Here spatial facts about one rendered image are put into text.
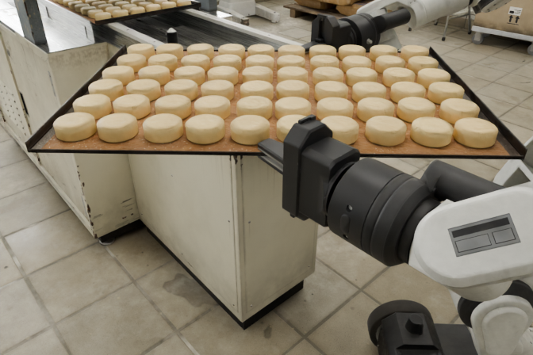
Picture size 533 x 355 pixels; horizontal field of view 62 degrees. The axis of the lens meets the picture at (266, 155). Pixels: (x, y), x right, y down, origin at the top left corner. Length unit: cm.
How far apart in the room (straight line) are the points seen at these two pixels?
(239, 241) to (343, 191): 86
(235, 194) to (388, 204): 79
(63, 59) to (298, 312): 115
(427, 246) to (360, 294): 137
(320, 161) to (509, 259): 19
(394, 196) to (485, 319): 59
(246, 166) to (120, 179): 78
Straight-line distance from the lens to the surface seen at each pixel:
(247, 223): 125
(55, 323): 178
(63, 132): 61
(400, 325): 140
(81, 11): 172
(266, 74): 73
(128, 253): 194
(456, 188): 43
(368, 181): 43
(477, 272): 37
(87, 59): 160
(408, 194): 42
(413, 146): 58
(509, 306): 97
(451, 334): 149
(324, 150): 46
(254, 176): 118
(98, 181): 178
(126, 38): 148
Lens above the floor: 128
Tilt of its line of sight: 31 degrees down
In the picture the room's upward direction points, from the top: straight up
